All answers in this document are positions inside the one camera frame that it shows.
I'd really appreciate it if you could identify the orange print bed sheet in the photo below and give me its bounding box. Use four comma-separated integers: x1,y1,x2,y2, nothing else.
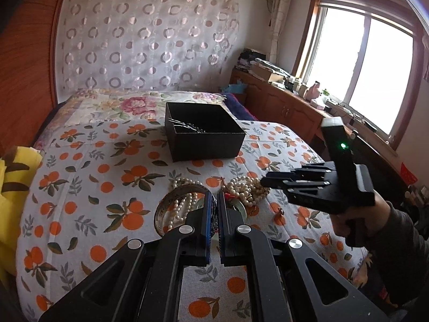
15,118,371,322

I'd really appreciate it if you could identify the floral quilt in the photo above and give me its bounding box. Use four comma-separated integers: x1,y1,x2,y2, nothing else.
34,88,232,149

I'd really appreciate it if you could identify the window with wooden frame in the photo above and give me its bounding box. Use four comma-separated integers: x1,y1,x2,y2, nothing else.
294,0,427,150

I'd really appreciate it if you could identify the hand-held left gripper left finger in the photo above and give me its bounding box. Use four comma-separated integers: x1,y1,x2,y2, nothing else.
38,191,213,322

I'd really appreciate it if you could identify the white pearl necklace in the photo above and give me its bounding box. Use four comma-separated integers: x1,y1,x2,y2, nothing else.
165,177,206,233

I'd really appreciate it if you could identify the black square box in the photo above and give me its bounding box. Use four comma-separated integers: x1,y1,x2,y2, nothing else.
164,102,246,162

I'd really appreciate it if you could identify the silver chain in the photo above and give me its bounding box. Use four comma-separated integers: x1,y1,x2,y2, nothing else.
168,117,209,135

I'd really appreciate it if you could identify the wooden wardrobe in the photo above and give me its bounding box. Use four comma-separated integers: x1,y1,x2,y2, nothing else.
0,0,73,156

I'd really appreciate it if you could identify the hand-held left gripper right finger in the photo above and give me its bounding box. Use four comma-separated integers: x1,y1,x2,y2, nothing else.
217,191,389,322

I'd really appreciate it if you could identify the purple blanket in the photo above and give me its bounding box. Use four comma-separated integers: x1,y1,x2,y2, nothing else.
220,92,259,122

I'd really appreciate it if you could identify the circle pattern curtain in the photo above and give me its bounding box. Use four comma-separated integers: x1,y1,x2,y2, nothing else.
56,0,242,95

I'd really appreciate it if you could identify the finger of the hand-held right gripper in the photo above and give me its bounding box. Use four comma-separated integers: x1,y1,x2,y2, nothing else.
295,161,336,179
260,172,340,213

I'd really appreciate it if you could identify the yellow plush toy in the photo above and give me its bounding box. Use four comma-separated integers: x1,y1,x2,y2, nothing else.
0,145,45,276

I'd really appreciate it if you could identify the long wooden cabinet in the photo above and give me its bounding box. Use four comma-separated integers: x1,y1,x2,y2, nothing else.
229,70,404,188

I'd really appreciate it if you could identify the pile of books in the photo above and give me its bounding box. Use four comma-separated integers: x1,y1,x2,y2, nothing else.
237,49,269,73

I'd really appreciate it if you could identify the white window curtain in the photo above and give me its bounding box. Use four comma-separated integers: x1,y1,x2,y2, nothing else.
269,0,304,68

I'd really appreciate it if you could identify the cardboard box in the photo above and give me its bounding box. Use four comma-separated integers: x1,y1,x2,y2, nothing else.
251,61,286,84

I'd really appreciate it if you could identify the beige bead necklace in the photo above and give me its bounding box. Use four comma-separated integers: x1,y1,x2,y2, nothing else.
220,174,271,209

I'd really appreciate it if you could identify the silver bangle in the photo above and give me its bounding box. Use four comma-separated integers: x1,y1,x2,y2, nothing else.
153,184,216,239

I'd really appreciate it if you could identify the jade pendant with red cord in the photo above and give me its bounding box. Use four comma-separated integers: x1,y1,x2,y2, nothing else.
225,193,259,219

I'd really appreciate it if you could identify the person's right hand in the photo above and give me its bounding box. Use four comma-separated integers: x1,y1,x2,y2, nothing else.
335,191,391,242

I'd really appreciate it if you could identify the teal cloth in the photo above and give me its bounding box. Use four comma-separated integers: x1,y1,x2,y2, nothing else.
229,80,249,95

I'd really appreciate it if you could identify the red paper tag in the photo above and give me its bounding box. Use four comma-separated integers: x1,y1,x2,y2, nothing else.
400,162,418,186

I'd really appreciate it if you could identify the pink figurine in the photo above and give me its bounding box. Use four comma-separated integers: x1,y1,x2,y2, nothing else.
306,80,324,99

